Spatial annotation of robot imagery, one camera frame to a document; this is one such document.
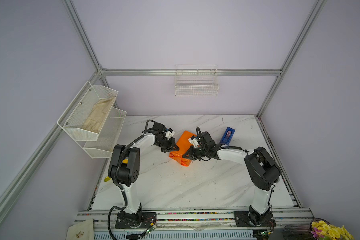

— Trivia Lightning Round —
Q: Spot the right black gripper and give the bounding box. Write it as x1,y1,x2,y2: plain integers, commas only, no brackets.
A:
181,146,208,160

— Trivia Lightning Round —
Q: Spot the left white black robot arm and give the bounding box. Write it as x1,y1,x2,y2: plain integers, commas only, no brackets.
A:
108,120,180,228

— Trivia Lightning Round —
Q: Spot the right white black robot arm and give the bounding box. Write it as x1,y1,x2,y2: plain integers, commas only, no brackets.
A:
183,132,281,227

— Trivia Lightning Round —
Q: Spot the blue tape dispenser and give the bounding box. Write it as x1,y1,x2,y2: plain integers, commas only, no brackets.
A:
220,127,235,146

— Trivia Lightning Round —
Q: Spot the beige cloth in basket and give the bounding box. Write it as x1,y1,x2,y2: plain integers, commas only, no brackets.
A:
82,97,116,134

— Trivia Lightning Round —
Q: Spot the beige cloth bag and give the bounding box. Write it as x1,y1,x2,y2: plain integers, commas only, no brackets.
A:
66,219,95,240

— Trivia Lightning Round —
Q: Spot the yellow flower bouquet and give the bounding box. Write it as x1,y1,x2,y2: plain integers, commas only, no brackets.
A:
311,220,355,240

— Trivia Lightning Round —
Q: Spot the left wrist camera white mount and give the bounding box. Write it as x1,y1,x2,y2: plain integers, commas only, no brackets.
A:
165,128,175,140

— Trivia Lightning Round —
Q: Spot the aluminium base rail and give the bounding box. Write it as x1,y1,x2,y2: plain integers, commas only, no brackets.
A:
74,208,314,240

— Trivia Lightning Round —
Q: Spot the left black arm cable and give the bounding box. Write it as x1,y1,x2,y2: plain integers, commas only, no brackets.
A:
106,119,157,240

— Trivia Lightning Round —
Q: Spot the white wire basket on wall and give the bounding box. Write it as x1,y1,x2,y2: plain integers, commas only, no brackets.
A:
175,65,220,97

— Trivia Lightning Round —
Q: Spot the lower white wire shelf basket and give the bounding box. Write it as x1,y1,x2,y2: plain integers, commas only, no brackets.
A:
82,108,127,159

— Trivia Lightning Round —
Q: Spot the white wire shelf basket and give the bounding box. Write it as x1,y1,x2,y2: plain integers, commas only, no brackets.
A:
57,82,118,142
82,108,127,159

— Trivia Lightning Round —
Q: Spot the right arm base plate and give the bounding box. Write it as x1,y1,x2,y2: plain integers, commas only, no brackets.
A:
234,209,276,228

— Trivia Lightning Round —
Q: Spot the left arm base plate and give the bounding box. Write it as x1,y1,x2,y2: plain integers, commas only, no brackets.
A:
115,211,157,229

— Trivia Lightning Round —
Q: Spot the upper white wire shelf basket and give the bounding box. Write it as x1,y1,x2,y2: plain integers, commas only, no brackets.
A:
57,82,118,142

